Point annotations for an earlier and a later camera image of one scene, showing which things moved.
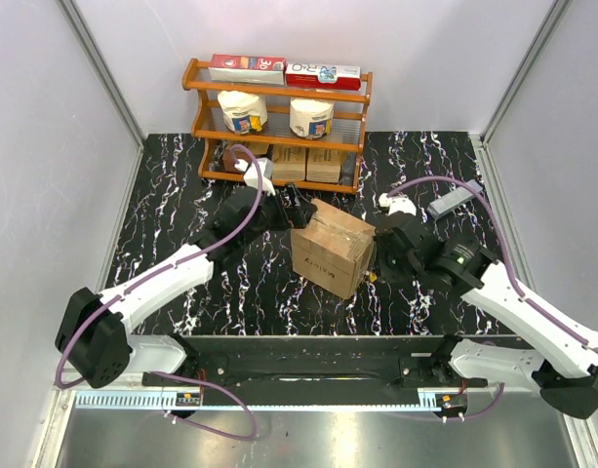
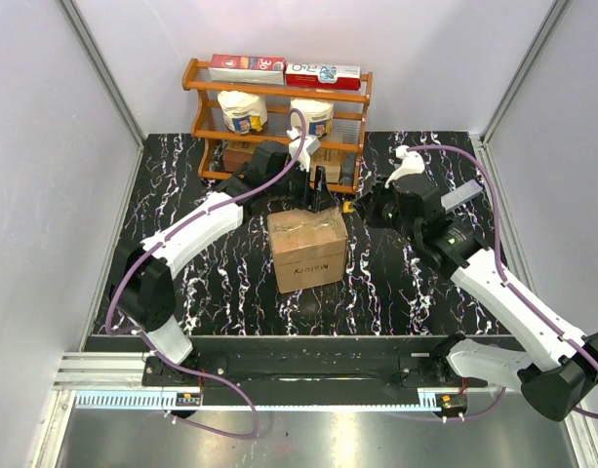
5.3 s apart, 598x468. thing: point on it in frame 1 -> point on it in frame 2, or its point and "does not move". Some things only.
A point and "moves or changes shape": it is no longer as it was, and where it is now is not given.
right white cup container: x=310 y=118 does not move
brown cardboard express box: x=333 y=251 moves or changes shape
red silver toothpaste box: x=248 y=69 does not move
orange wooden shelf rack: x=285 y=134 does not move
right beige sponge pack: x=324 y=165 does not move
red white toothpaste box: x=324 y=76 does not move
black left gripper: x=297 y=216 -> x=321 y=199
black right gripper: x=391 y=275 -> x=368 y=205
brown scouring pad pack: x=238 y=154 does not move
